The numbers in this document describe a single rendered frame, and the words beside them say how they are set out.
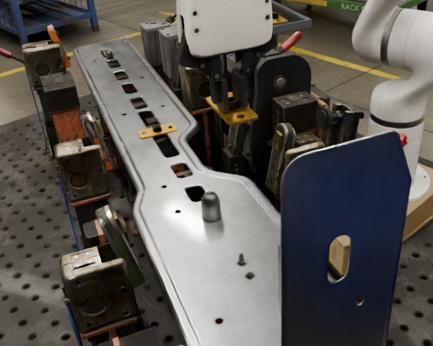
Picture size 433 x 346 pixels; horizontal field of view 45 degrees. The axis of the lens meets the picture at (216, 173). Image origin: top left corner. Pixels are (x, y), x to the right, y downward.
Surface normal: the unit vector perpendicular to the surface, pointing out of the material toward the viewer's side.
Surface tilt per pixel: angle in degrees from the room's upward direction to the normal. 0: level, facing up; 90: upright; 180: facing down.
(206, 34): 92
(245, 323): 0
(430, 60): 90
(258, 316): 0
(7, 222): 0
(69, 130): 90
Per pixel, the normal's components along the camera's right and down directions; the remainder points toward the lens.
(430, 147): -0.07, -0.84
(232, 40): 0.36, 0.59
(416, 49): -0.61, 0.36
